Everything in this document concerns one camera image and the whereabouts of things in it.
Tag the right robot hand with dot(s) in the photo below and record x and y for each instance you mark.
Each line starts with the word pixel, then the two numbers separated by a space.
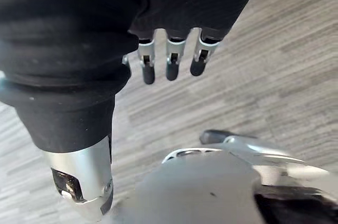
pixel 79 49

